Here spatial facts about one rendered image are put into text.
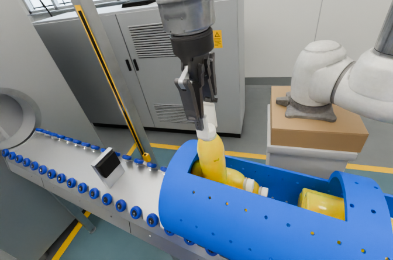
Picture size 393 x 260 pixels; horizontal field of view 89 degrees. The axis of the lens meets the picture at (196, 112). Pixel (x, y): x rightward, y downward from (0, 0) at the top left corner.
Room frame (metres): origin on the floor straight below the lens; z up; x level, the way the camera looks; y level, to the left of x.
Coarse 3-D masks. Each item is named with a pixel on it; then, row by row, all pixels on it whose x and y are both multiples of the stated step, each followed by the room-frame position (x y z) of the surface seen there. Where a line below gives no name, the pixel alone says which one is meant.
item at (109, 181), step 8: (104, 152) 0.63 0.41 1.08; (112, 152) 0.63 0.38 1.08; (96, 160) 0.60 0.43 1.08; (104, 160) 0.59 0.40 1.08; (112, 160) 0.61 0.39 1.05; (96, 168) 0.57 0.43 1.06; (104, 168) 0.58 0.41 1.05; (112, 168) 0.60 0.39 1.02; (120, 168) 0.64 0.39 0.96; (104, 176) 0.57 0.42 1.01; (112, 176) 0.60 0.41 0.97; (104, 184) 0.58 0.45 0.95; (112, 184) 0.58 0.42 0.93
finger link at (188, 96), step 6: (186, 84) 0.30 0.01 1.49; (180, 90) 0.32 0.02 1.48; (186, 90) 0.31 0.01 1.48; (192, 90) 0.31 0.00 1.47; (186, 96) 0.31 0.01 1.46; (192, 96) 0.31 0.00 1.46; (186, 102) 0.31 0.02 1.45; (192, 102) 0.31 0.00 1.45; (186, 108) 0.32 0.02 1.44; (192, 108) 0.31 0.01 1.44; (186, 114) 0.32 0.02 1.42; (192, 114) 0.31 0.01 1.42; (198, 114) 0.32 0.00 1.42; (192, 120) 0.32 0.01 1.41; (198, 120) 0.31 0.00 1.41
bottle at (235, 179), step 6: (198, 162) 0.45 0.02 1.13; (192, 168) 0.43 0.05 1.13; (198, 168) 0.42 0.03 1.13; (228, 168) 0.40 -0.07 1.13; (192, 174) 0.42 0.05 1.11; (198, 174) 0.41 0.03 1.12; (228, 174) 0.38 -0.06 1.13; (234, 174) 0.38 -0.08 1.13; (240, 174) 0.38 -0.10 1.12; (228, 180) 0.36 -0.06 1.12; (234, 180) 0.36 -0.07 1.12; (240, 180) 0.36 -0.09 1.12; (246, 180) 0.36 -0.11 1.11; (234, 186) 0.35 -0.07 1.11; (240, 186) 0.35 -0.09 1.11
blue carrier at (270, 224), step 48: (192, 144) 0.44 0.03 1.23; (192, 192) 0.29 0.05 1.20; (240, 192) 0.26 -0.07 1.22; (288, 192) 0.35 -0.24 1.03; (336, 192) 0.30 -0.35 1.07; (192, 240) 0.24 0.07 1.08; (240, 240) 0.19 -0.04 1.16; (288, 240) 0.16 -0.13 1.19; (336, 240) 0.14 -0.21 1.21; (384, 240) 0.12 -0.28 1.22
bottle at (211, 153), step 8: (216, 136) 0.36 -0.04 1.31; (200, 144) 0.35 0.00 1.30; (208, 144) 0.34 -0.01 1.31; (216, 144) 0.34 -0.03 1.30; (200, 152) 0.34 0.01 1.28; (208, 152) 0.33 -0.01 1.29; (216, 152) 0.33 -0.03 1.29; (224, 152) 0.35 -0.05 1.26; (200, 160) 0.35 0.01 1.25; (208, 160) 0.33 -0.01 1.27; (216, 160) 0.33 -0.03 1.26; (224, 160) 0.34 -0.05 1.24; (208, 168) 0.33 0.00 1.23; (216, 168) 0.33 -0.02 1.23; (224, 168) 0.34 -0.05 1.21; (208, 176) 0.33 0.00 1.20; (216, 176) 0.33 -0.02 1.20; (224, 176) 0.34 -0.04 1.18
